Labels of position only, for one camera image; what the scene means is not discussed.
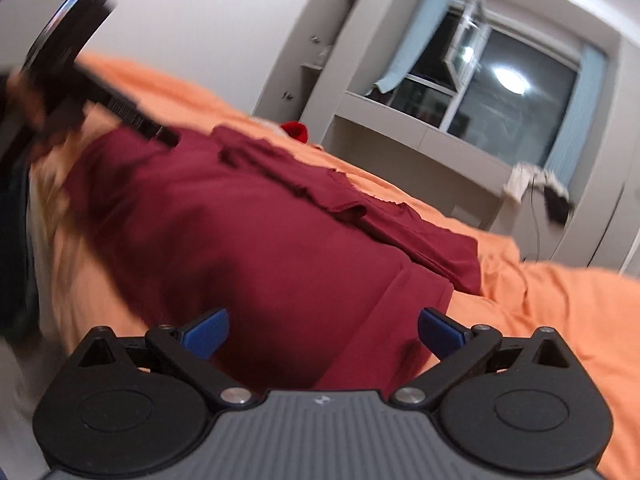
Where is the light blue curtain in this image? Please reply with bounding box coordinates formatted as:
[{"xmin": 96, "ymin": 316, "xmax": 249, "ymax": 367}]
[
  {"xmin": 373, "ymin": 0, "xmax": 450, "ymax": 94},
  {"xmin": 544, "ymin": 44, "xmax": 608, "ymax": 188}
]

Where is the grey window desk unit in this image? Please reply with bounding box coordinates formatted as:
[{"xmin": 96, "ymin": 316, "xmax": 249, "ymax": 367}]
[{"xmin": 327, "ymin": 92, "xmax": 518, "ymax": 235}]

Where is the black garment on ledge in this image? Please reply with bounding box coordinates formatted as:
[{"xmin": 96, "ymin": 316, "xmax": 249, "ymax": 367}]
[{"xmin": 536, "ymin": 171, "xmax": 574, "ymax": 226}]

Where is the grey wardrobe with open door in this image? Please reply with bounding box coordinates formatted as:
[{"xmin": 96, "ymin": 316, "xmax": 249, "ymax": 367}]
[{"xmin": 253, "ymin": 0, "xmax": 361, "ymax": 148}]

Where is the person's left hand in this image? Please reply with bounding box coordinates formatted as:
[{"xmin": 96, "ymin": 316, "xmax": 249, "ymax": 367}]
[{"xmin": 6, "ymin": 68, "xmax": 86, "ymax": 139}]

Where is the orange duvet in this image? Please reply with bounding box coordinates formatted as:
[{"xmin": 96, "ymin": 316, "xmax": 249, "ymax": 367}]
[{"xmin": 30, "ymin": 54, "xmax": 639, "ymax": 479}]

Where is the left light blue curtain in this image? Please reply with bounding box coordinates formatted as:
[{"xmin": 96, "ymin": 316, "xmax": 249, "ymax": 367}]
[{"xmin": 373, "ymin": 0, "xmax": 450, "ymax": 94}]

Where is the dark red knit sweater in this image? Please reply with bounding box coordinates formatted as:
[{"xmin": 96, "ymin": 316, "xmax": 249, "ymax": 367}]
[{"xmin": 64, "ymin": 127, "xmax": 480, "ymax": 392}]

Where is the window with open sash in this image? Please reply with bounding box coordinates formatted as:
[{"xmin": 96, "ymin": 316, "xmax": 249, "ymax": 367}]
[{"xmin": 380, "ymin": 0, "xmax": 577, "ymax": 166}]

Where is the red cloth item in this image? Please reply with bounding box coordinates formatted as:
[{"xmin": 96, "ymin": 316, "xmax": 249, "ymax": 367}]
[{"xmin": 280, "ymin": 122, "xmax": 309, "ymax": 144}]

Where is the black charging cable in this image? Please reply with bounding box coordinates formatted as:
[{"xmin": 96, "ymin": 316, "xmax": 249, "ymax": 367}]
[{"xmin": 522, "ymin": 173, "xmax": 561, "ymax": 262}]

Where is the white garment on ledge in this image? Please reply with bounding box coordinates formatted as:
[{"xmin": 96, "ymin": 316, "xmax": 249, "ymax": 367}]
[{"xmin": 502, "ymin": 162, "xmax": 540, "ymax": 204}]

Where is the right light blue curtain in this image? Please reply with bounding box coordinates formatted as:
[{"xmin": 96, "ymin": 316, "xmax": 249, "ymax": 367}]
[{"xmin": 544, "ymin": 44, "xmax": 608, "ymax": 188}]

